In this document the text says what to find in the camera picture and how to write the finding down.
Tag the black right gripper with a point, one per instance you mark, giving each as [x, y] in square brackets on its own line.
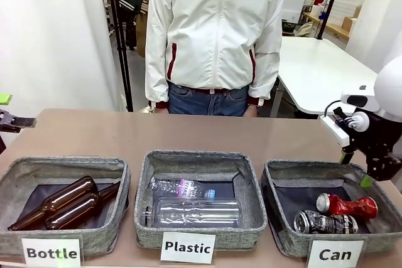
[377, 136]

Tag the crushed red can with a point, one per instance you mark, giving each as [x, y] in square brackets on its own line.
[345, 206]

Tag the crushed black silver can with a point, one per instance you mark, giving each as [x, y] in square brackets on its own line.
[326, 222]

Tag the brown glass bottle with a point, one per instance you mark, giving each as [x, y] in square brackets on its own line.
[69, 194]
[72, 216]

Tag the large clear plastic bottle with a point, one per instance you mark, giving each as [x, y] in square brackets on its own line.
[194, 213]

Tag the small blue-capped water bottle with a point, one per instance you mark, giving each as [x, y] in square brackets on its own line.
[188, 188]

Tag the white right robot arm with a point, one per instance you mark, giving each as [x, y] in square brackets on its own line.
[391, 86]

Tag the person's right forearm white sleeve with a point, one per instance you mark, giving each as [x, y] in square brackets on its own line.
[157, 79]

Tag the person's left forearm white sleeve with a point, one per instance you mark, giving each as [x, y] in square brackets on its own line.
[265, 76]

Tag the grey fabric basket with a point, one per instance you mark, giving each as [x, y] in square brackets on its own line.
[314, 167]
[63, 162]
[188, 158]

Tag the white Can label sign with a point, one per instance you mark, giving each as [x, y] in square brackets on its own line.
[335, 254]

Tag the white table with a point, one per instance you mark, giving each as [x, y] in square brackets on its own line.
[323, 70]

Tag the black tripod stand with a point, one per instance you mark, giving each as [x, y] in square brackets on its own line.
[127, 92]

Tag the white Bottle label sign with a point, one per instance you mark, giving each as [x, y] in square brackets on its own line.
[50, 252]

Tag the brown cardboard box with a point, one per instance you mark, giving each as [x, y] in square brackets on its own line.
[347, 23]

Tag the thin black pole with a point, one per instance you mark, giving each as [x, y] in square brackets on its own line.
[324, 13]

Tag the stack of white boxes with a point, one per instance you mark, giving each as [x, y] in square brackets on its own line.
[342, 6]

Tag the person's blue jeans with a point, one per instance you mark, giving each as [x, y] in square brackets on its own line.
[204, 101]

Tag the white upright board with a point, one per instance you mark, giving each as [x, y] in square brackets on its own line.
[296, 4]

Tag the white Plastic label sign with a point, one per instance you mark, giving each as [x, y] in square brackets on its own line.
[187, 247]

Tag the person in white jacket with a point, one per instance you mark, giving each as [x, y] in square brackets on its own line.
[216, 29]

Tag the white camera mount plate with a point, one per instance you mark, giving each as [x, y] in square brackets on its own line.
[334, 130]

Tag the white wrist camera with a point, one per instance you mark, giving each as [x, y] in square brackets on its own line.
[358, 98]

